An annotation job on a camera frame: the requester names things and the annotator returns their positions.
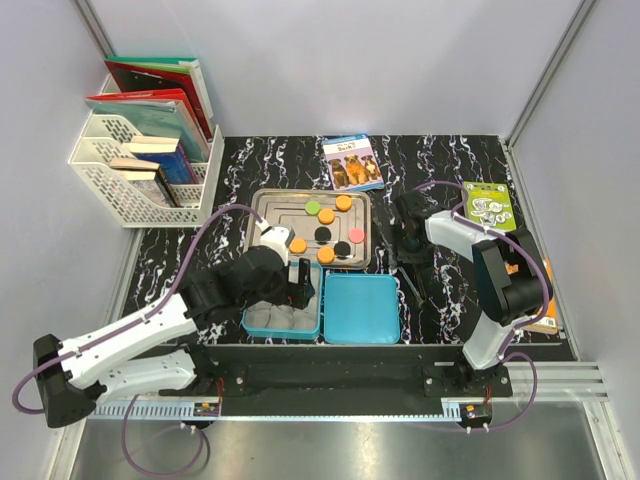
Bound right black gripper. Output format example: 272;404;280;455
388;225;434;272

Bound orange cookie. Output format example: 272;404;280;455
317;208;336;225
289;237;307;255
335;195;353;212
317;246;336;265

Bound black cookie bottom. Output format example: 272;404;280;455
333;241;351;259

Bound black cookie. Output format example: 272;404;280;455
314;226;332;244
333;241;351;259

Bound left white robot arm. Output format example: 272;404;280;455
33;225;315;428

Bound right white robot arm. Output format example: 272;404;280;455
393;190;553;397

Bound orange cookie bottom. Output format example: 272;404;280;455
317;246;336;265

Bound blue cookie tin box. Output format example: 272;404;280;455
242;262;323;341

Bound white paper cupcake liners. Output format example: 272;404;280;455
243;263;322;335

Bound pink cookie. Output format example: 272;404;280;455
349;227;366;244

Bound blue tin lid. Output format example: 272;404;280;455
323;273;401;345

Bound steel baking tray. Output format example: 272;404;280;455
251;189;372;270

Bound green cookie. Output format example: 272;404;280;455
305;200;322;216

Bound green booklet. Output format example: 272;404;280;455
463;181;517;231

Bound dog picture book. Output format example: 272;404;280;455
322;134;384;192

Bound white file organizer rack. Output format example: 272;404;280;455
68;80;225;228

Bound orange booklet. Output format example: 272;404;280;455
519;258;561;335

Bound blue paperback books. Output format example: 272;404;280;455
123;135;198;185

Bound dark paperback books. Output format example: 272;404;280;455
108;157;180;208

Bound teal and red folders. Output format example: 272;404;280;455
86;95;210;162

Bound green and red folders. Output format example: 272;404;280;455
104;56;214;140

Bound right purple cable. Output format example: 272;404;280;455
409;180;555;432

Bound purple cable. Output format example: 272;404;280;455
11;203;265;475
409;180;555;432

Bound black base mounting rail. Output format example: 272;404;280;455
189;344;513;401

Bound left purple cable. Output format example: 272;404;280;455
11;203;265;475

